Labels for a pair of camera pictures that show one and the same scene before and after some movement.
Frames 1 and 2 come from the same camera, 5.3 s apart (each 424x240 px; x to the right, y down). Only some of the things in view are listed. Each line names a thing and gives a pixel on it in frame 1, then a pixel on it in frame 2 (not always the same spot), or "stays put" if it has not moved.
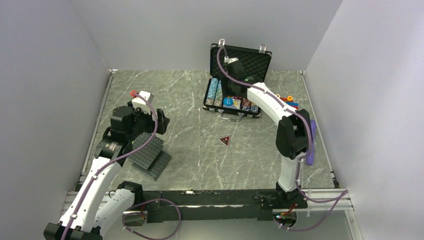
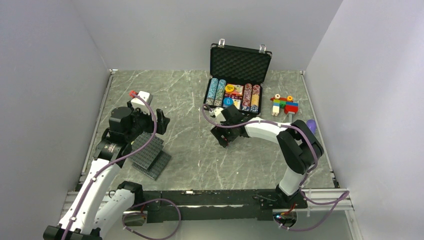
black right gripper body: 227,85 -> 228,123
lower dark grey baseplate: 157,167 stays put
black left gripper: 151,127 stays put
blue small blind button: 228,101 stays put
